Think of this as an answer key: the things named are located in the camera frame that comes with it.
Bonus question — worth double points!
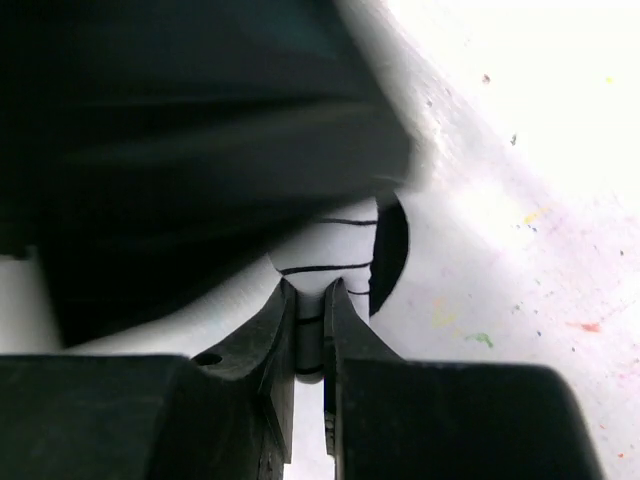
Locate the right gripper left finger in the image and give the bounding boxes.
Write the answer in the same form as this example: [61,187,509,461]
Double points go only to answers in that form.
[1,283,295,479]

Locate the white sock black thin stripes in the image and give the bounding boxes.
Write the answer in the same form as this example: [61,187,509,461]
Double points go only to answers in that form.
[269,196,409,384]

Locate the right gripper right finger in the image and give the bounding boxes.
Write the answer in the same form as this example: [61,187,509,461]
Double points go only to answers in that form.
[324,282,604,480]

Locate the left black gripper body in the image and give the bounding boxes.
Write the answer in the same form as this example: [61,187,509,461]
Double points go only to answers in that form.
[1,1,413,347]

